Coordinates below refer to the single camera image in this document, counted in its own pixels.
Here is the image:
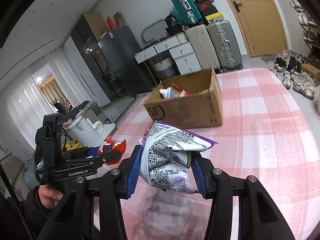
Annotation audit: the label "red snack bag black circle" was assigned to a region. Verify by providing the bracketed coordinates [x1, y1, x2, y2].
[98, 136, 126, 166]

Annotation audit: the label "white purple snack bag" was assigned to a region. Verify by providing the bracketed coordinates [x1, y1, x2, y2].
[140, 121, 216, 193]

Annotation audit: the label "person's left hand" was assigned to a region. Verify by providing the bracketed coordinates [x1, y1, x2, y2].
[38, 185, 63, 210]

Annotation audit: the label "white trash bin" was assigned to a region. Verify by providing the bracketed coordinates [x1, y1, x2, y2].
[67, 101, 104, 147]

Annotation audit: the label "brown SF cardboard box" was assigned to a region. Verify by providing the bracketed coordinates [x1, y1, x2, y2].
[143, 69, 223, 128]

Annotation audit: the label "pink checkered tablecloth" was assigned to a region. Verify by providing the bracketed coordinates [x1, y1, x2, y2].
[121, 68, 319, 239]

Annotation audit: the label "striped laundry basket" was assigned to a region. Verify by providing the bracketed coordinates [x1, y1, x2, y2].
[153, 57, 177, 81]

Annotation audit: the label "white drawer desk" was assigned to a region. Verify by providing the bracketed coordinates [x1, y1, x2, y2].
[135, 33, 201, 75]

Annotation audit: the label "silver suitcase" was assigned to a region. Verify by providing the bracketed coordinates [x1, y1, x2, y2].
[207, 20, 243, 72]

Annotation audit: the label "dark grey refrigerator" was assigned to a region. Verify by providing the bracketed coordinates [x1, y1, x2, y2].
[98, 26, 155, 96]

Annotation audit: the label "beige suitcase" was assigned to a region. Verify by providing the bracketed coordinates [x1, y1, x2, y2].
[185, 24, 220, 71]

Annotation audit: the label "pile of shoes on floor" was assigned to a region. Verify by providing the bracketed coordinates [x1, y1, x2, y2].
[273, 50, 316, 100]

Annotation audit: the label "oval mirror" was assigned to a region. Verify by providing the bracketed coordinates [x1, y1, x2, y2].
[141, 19, 168, 45]

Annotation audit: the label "small cardboard box on floor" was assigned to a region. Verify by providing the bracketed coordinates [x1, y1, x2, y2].
[301, 63, 320, 87]

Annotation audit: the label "stacked shoe boxes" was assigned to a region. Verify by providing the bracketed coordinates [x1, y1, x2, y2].
[194, 0, 224, 25]

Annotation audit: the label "wooden door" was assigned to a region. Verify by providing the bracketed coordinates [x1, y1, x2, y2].
[227, 0, 288, 56]

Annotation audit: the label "teal suitcase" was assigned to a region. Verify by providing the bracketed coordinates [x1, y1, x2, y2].
[171, 0, 202, 24]

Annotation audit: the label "shoe rack with shoes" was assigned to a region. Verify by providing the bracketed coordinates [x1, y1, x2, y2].
[289, 0, 319, 64]

